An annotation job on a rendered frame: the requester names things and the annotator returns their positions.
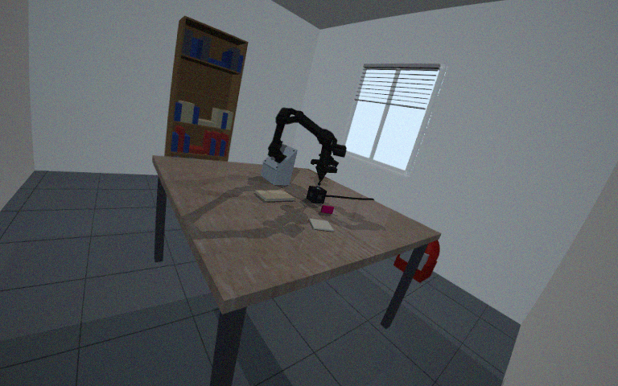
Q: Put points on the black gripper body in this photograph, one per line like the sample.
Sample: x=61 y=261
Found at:
x=323 y=162

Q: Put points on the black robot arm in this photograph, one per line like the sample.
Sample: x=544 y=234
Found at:
x=325 y=137

